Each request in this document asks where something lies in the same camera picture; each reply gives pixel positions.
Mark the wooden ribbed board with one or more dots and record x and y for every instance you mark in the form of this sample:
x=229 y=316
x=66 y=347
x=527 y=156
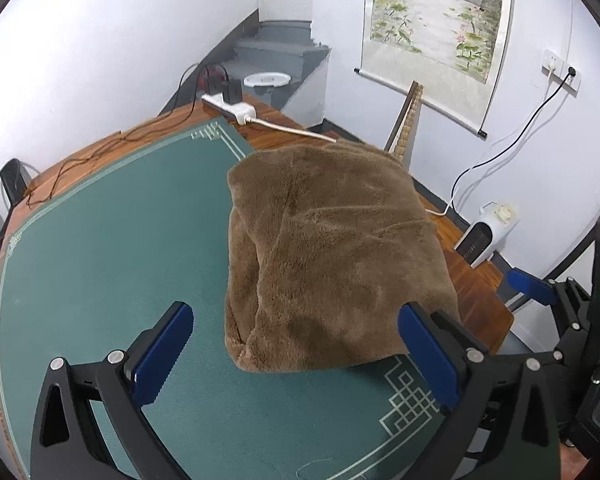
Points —
x=407 y=120

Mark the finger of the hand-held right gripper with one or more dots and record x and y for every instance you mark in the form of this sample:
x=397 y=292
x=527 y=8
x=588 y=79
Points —
x=530 y=282

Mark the white power strip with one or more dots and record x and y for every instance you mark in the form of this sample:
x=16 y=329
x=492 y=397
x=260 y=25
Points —
x=230 y=109

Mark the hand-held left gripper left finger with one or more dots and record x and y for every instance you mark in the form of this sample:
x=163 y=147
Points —
x=162 y=355

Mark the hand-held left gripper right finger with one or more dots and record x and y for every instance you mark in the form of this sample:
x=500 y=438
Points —
x=427 y=357

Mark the white round dish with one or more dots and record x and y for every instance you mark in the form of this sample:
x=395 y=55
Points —
x=267 y=79

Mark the green table mat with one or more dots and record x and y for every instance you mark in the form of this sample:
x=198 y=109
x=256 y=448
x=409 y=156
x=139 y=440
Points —
x=105 y=260

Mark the grey stairs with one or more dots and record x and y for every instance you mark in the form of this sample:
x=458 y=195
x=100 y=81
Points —
x=280 y=50

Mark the white wall socket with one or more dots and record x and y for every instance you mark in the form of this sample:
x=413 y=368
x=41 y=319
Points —
x=562 y=67

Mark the scroll painting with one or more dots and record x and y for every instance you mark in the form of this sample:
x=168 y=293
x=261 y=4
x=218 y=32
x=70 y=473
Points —
x=430 y=10

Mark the brown fleece sweater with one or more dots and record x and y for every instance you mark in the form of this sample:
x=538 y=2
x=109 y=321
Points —
x=330 y=260

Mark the white space heater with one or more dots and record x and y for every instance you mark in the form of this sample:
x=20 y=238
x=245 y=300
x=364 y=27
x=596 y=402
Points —
x=485 y=232

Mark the black metal chair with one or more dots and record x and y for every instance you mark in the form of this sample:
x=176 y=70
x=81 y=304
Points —
x=0 y=200

